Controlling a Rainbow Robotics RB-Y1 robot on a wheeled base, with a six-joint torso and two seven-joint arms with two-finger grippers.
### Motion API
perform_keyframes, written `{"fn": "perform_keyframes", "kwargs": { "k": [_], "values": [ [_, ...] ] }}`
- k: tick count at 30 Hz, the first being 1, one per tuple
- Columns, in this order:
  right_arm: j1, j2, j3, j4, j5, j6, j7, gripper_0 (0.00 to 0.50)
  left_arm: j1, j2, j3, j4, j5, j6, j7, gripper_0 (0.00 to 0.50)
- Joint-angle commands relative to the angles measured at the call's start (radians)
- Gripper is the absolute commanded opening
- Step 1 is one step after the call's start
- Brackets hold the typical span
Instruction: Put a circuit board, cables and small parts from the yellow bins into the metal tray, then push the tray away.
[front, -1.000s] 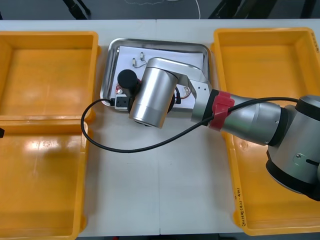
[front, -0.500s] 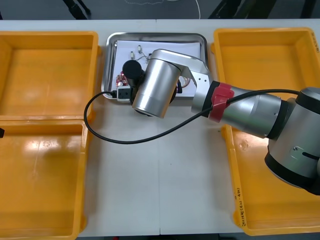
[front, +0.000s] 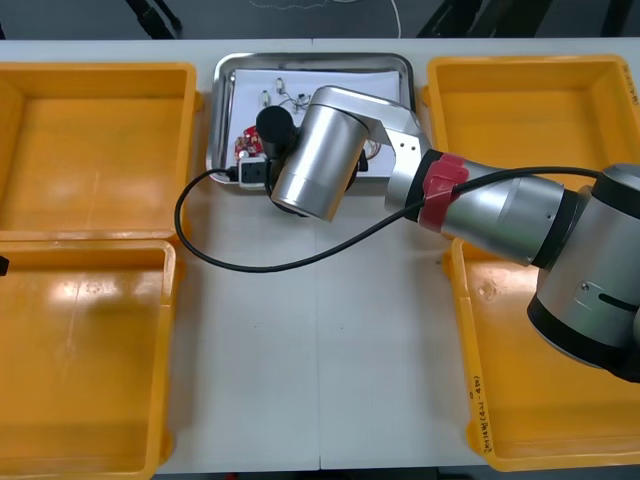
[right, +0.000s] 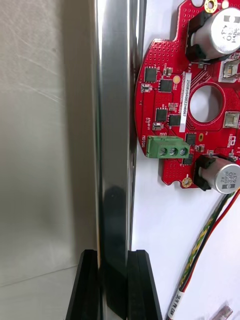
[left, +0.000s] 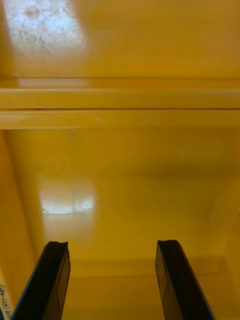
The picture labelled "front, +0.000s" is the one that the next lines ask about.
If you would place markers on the silver and black right arm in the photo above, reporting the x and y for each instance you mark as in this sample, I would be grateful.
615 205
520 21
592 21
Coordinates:
320 155

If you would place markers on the round red circuit board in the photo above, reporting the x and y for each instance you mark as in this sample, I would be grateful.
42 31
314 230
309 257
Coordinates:
247 142

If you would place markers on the white paper sheet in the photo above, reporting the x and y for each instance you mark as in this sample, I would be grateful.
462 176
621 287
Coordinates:
345 80

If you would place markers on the steel tray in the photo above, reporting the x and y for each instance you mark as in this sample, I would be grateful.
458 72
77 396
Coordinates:
222 100

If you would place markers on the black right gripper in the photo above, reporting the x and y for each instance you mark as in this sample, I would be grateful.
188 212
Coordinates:
293 212

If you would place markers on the yellow-orange bin with handwriting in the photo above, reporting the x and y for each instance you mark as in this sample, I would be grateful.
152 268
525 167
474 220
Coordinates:
490 350

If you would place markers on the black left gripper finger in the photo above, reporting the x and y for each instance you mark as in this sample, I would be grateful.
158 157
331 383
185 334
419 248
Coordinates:
3 265

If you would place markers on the yellow-orange plastic bin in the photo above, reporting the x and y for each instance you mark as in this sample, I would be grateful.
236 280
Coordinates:
500 110
90 360
90 150

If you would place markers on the black metal stand leg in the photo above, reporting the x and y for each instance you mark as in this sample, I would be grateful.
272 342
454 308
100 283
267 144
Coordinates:
435 20

